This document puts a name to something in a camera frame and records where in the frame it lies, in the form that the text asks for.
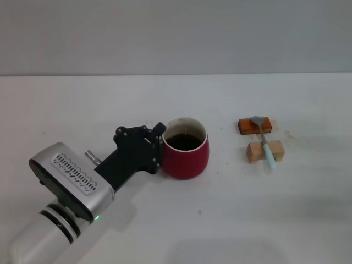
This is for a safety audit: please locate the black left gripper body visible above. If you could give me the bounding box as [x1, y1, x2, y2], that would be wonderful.
[95, 142, 155, 193]

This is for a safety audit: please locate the red ceramic coffee cup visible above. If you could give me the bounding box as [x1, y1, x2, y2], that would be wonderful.
[161, 117, 210, 181]

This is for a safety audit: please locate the metal spoon with blue handle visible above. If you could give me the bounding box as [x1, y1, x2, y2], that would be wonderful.
[250, 115, 277, 170]

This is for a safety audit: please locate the light wooden spoon rest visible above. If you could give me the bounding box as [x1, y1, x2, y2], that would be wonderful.
[246, 139, 285, 165]

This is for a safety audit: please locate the dark orange wooden block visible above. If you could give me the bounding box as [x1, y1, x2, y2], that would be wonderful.
[238, 117, 273, 135]

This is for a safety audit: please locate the grey cable with metal plug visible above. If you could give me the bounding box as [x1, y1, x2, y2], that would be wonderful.
[84, 150, 102, 166]

